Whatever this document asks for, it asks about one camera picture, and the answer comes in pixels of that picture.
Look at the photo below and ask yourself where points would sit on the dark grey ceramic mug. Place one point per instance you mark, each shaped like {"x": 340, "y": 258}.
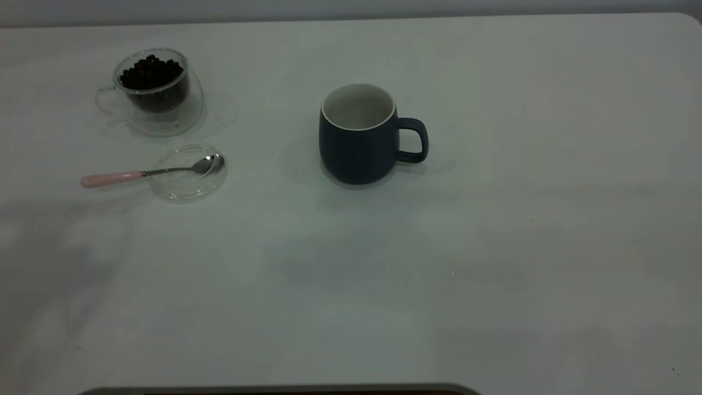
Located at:
{"x": 356, "y": 156}

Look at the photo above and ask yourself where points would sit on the clear round glass lid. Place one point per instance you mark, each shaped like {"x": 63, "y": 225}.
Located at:
{"x": 186, "y": 189}

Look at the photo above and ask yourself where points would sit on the dark coffee beans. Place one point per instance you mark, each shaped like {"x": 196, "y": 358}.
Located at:
{"x": 151, "y": 74}

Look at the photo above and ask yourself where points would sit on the clear double-wall glass cup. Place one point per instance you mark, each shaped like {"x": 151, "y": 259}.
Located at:
{"x": 164, "y": 122}

